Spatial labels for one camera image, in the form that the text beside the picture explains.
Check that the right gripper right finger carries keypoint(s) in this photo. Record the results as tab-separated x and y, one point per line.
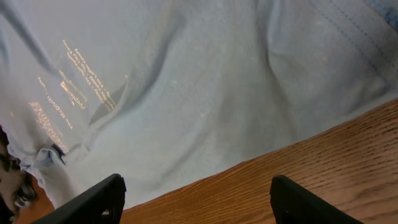
293	204

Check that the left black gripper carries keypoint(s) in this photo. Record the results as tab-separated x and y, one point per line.
16	186

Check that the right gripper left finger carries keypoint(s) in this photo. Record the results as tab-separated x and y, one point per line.
102	203

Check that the light blue printed t-shirt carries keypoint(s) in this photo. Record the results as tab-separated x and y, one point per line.
166	93

